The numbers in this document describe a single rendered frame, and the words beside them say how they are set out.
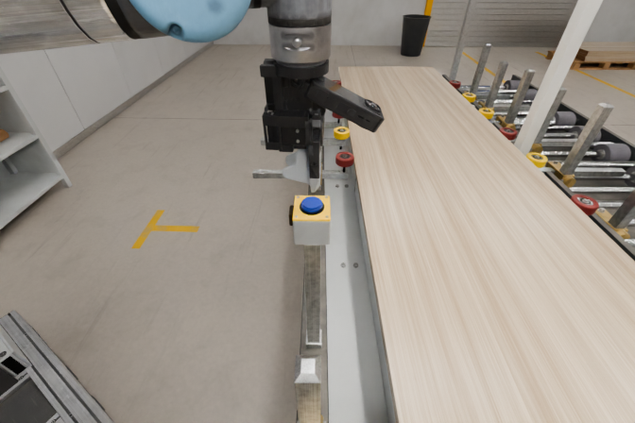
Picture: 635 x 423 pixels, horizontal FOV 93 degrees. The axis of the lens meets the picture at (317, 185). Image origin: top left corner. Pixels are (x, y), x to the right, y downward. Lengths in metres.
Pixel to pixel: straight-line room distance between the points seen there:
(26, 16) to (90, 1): 0.04
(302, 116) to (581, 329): 0.83
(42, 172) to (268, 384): 2.64
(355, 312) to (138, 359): 1.20
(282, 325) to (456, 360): 1.17
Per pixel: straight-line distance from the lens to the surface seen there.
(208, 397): 1.75
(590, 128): 1.61
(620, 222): 1.51
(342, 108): 0.41
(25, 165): 3.55
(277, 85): 0.41
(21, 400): 1.86
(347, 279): 1.21
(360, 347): 1.08
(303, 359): 0.46
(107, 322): 2.16
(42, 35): 0.27
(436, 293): 0.89
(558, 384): 0.89
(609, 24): 9.74
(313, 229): 0.57
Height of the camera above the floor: 1.60
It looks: 37 degrees down
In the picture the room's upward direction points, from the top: straight up
